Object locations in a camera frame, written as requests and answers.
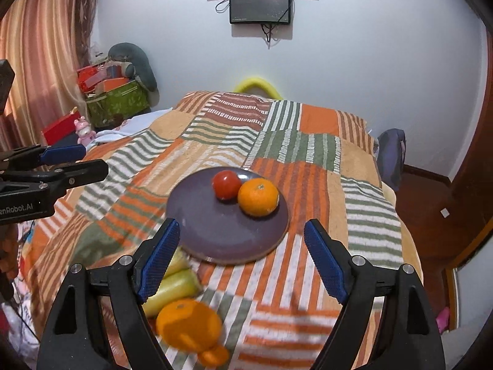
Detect small black wall monitor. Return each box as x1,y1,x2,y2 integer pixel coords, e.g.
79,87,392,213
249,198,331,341
229,0,291,25

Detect pink toy figure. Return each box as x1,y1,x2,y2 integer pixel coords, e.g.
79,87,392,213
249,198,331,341
74,116,96,147

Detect red tomato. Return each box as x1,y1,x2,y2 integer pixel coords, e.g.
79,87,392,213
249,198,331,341
211,170,242,200

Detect small tangerine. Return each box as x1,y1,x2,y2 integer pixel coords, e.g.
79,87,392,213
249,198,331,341
197,344,230,368

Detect striped patchwork bedspread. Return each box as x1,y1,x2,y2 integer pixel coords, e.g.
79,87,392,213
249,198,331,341
21,91,419,369

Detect orange box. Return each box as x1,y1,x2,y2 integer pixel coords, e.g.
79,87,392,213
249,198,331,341
94,77,129,95

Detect red gift box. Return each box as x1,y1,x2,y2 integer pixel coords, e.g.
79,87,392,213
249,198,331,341
42,108,81,145

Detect grey shark plush toy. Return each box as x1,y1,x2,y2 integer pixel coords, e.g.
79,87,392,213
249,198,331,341
108,43,157,92

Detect large orange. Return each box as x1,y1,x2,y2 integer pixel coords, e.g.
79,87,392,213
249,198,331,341
237,178,280,218
155,299,222,353

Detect striped pink curtain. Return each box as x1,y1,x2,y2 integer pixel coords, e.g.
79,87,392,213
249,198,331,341
1,0,97,150

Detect green storage box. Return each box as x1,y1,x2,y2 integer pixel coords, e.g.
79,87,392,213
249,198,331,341
86,80,150,129

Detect yellow foam ring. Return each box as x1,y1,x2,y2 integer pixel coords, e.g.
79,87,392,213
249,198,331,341
232,76,284,101

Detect purple ceramic plate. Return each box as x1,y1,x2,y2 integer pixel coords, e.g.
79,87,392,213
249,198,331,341
166,166,290,265

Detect sugarcane piece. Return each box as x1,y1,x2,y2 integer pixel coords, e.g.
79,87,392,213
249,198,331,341
163,247,190,278
142,269,202,317

